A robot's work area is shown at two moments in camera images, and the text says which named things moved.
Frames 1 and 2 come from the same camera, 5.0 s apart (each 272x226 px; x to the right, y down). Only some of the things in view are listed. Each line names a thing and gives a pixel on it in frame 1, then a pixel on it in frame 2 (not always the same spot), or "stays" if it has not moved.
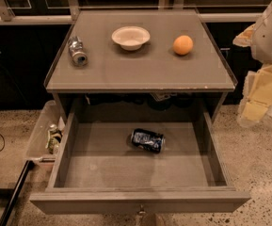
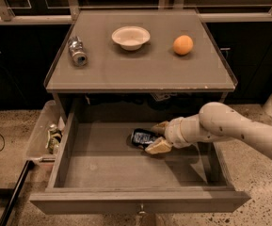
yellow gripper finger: x=245 y=38 → x=160 y=127
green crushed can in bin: x=55 y=137 stays
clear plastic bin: x=46 y=136 stays
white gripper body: x=269 y=40 → x=173 y=133
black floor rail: x=28 y=166 stays
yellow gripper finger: x=255 y=109 → x=159 y=146
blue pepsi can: x=148 y=140 stays
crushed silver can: x=76 y=50 stays
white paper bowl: x=131 y=38 stays
